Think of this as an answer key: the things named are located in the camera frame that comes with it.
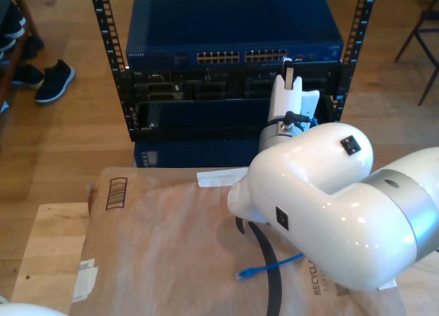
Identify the dark sneaker white sole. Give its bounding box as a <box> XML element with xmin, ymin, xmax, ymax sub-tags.
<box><xmin>34</xmin><ymin>58</ymin><xmax>76</xmax><ymax>104</ymax></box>
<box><xmin>11</xmin><ymin>62</ymin><xmax>45</xmax><ymax>90</ymax></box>
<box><xmin>0</xmin><ymin>2</ymin><xmax>27</xmax><ymax>39</ymax></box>
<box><xmin>0</xmin><ymin>34</ymin><xmax>17</xmax><ymax>53</ymax></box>

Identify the black rack server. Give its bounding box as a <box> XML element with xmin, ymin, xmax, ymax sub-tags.
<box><xmin>129</xmin><ymin>66</ymin><xmax>344</xmax><ymax>101</ymax></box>

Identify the dark metal chair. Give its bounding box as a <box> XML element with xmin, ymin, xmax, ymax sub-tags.
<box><xmin>393</xmin><ymin>0</ymin><xmax>439</xmax><ymax>106</ymax></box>

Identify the brown packing paper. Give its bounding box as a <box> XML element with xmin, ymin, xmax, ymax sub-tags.
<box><xmin>70</xmin><ymin>167</ymin><xmax>409</xmax><ymax>316</ymax></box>

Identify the black rack frame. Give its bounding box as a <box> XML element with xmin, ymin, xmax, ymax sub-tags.
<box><xmin>88</xmin><ymin>0</ymin><xmax>379</xmax><ymax>143</ymax></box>

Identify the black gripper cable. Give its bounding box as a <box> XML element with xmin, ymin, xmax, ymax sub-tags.
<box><xmin>279</xmin><ymin>110</ymin><xmax>313</xmax><ymax>130</ymax></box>

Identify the blue network cable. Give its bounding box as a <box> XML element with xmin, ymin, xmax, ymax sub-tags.
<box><xmin>235</xmin><ymin>252</ymin><xmax>305</xmax><ymax>281</ymax></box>

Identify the dark blue box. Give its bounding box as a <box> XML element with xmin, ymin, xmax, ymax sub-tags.
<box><xmin>132</xmin><ymin>137</ymin><xmax>261</xmax><ymax>169</ymax></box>

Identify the dark shoe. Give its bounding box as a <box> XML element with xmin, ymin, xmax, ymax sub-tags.
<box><xmin>20</xmin><ymin>34</ymin><xmax>45</xmax><ymax>60</ymax></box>

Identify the blue network switch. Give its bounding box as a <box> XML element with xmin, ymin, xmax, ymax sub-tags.
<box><xmin>125</xmin><ymin>0</ymin><xmax>345</xmax><ymax>70</ymax></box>

